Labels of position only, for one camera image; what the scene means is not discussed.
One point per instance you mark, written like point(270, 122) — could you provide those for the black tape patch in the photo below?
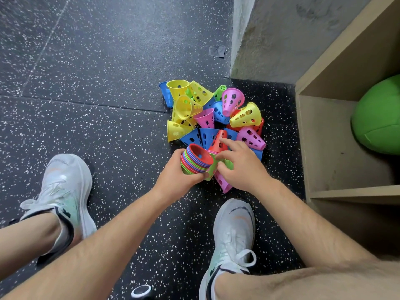
point(217, 51)

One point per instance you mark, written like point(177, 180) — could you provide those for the white running shoe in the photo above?
point(61, 193)
point(232, 240)

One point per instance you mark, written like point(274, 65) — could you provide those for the black and white round object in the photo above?
point(142, 291)

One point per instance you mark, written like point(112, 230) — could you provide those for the nested stack of colourful cones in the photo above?
point(196, 159)

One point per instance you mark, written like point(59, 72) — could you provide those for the person's left hand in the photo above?
point(173, 179)

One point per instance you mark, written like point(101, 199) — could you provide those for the white right running shoe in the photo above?
point(232, 240)

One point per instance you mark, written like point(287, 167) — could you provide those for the white left running shoe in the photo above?
point(61, 193)

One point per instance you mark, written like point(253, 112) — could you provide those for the person's left forearm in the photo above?
point(93, 246)

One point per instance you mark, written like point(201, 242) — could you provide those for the person's leg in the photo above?
point(312, 282)
point(26, 235)

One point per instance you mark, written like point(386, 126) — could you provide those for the person's right leg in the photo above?
point(312, 282)

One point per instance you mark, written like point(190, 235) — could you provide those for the person's right thumb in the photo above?
point(225, 168)

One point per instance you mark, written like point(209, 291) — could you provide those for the green perforated training cone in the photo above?
point(214, 169)

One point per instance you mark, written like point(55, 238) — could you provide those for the person's left leg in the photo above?
point(26, 235)

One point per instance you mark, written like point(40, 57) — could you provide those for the green ball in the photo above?
point(379, 115)

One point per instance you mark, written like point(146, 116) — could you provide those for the person's left thumb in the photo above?
point(178, 155)

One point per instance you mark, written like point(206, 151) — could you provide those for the person's right hand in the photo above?
point(247, 168)

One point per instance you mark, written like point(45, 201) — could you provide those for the person's right forearm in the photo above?
point(312, 228)

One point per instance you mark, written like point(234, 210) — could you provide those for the wooden shelf unit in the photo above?
point(328, 146)

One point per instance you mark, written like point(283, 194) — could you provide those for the pile of loose perforated cones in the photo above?
point(247, 115)

